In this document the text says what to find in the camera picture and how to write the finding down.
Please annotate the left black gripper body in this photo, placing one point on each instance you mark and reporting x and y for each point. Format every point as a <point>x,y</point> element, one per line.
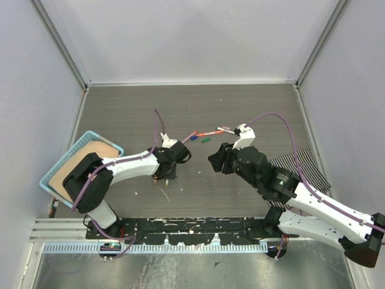
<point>170,175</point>

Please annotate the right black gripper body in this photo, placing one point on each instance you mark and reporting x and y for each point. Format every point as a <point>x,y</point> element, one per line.
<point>231,161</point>

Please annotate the white marker green end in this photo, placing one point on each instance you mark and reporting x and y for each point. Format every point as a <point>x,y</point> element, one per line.
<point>225,130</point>

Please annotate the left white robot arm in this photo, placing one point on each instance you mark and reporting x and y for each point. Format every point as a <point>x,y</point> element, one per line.
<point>88,183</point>

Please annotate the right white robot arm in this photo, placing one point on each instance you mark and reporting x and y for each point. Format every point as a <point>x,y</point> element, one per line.
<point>358,235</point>

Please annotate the pink highlighter pen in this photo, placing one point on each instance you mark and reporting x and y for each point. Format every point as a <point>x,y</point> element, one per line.
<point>189,136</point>

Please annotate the orange white marker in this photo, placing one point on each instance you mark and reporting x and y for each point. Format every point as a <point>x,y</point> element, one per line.
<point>209,133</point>

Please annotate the striped black white cloth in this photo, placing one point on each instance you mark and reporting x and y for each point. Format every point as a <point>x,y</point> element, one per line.
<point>308,168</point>

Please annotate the light blue plastic basket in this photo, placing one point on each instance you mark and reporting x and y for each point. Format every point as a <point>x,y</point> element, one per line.
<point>88,143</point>

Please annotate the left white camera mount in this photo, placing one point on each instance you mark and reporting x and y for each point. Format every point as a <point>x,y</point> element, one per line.
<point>167,142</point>

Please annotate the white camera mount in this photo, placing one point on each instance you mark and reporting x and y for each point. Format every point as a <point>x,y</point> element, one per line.
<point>167,142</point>
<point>245,135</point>

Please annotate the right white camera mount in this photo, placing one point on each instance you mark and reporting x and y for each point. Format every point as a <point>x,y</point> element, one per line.
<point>245,135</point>

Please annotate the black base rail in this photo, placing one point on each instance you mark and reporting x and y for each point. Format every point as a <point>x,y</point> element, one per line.
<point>193,231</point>

